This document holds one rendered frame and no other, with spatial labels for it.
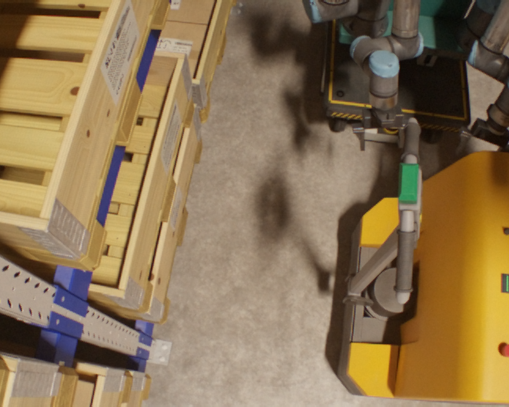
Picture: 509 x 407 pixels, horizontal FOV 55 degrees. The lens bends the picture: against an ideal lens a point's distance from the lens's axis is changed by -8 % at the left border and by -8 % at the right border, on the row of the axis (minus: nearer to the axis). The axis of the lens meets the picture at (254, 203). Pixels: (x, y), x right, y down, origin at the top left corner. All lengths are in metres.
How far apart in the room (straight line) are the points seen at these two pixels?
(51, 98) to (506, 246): 1.35
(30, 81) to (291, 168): 1.55
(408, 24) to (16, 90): 1.16
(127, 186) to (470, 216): 1.12
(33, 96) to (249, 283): 1.43
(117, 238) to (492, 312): 1.18
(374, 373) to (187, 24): 1.67
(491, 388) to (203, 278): 1.38
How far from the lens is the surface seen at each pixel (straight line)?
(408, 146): 1.18
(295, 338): 2.38
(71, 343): 1.36
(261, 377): 2.36
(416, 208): 1.08
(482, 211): 1.73
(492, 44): 1.82
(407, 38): 1.75
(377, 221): 2.18
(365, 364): 2.07
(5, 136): 1.31
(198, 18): 2.46
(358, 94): 2.45
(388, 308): 2.00
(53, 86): 1.33
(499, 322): 1.65
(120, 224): 1.73
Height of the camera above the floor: 2.36
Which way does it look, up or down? 70 degrees down
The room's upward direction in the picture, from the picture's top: 1 degrees counter-clockwise
